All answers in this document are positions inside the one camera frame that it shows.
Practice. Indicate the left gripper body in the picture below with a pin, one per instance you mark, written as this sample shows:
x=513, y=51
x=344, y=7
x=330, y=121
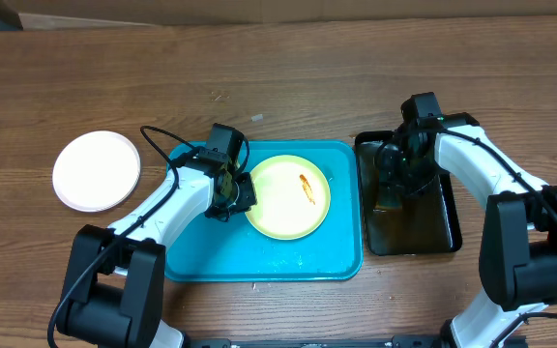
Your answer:
x=243, y=197

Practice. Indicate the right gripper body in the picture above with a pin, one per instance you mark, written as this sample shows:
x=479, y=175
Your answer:
x=412, y=176

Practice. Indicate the yellow plate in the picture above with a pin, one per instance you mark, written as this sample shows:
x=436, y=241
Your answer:
x=293, y=197

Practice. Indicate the white plate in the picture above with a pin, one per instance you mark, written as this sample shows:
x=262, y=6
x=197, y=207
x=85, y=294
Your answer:
x=96, y=171

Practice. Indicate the green orange sponge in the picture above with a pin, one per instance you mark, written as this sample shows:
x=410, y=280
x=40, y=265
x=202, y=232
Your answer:
x=386, y=202

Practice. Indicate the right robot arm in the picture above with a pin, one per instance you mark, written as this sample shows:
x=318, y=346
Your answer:
x=518, y=257

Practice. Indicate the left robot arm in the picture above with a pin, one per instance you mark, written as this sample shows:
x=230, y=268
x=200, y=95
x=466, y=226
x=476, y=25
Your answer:
x=113, y=288

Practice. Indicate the black water tray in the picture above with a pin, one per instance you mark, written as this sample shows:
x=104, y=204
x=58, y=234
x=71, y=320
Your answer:
x=408, y=225

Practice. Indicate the blue plastic tray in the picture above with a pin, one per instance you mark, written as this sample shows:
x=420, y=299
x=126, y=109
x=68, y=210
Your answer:
x=212, y=251

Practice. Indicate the small white paper scrap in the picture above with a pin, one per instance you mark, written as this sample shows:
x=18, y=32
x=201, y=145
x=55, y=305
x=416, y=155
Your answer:
x=257, y=117

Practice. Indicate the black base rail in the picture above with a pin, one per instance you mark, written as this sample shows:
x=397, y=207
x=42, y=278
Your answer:
x=397, y=341

